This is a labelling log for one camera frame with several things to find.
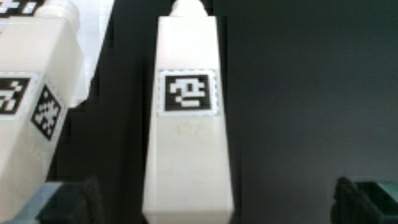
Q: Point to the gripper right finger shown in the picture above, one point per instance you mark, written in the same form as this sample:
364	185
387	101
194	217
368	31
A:
364	202

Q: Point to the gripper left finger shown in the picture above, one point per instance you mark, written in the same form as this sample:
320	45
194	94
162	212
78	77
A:
64	204

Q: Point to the fiducial marker sheet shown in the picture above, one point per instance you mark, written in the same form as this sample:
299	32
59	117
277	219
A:
18	7

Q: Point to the white desk leg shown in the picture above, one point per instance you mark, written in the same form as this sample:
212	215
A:
187	181

